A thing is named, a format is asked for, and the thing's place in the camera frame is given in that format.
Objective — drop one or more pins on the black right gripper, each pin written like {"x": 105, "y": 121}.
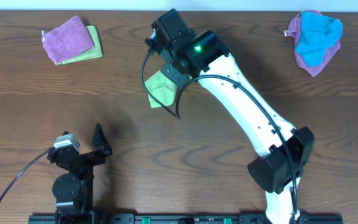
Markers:
{"x": 171, "y": 72}

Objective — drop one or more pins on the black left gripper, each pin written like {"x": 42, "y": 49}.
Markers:
{"x": 86, "y": 157}

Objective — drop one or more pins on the light green microfiber cloth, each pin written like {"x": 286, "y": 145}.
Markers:
{"x": 162, "y": 88}

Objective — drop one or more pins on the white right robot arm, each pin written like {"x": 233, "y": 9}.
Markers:
{"x": 283, "y": 150}

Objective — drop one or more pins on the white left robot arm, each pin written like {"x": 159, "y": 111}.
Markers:
{"x": 73, "y": 191}

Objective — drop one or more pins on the folded green cloth under purple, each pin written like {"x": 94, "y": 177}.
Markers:
{"x": 92, "y": 53}

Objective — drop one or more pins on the crumpled purple cloth under blue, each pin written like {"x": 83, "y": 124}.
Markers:
{"x": 294, "y": 31}

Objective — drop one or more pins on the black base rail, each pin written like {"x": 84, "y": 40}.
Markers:
{"x": 127, "y": 218}

